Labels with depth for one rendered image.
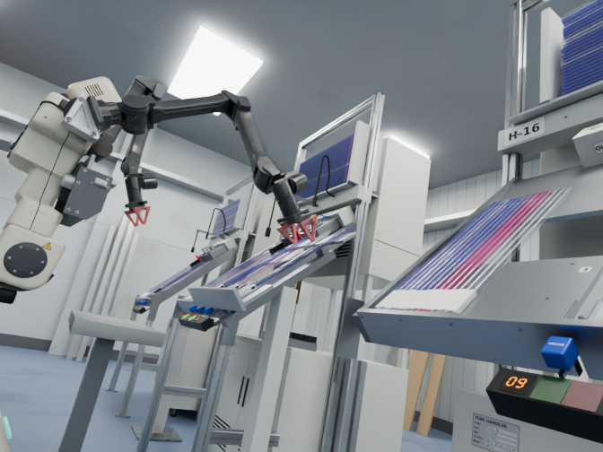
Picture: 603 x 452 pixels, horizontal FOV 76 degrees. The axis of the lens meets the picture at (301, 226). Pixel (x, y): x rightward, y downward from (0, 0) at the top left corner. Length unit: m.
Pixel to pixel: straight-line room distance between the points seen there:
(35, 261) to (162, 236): 4.18
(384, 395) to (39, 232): 1.47
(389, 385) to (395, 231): 0.71
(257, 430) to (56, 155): 1.05
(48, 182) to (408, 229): 1.53
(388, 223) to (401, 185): 0.23
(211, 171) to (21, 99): 2.38
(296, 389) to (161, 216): 4.22
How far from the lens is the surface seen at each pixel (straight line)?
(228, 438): 1.50
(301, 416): 1.65
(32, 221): 1.39
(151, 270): 5.42
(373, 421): 1.88
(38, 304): 5.34
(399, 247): 1.95
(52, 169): 1.45
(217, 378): 1.44
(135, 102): 1.36
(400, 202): 2.00
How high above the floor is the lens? 0.66
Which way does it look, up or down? 16 degrees up
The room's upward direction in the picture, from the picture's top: 11 degrees clockwise
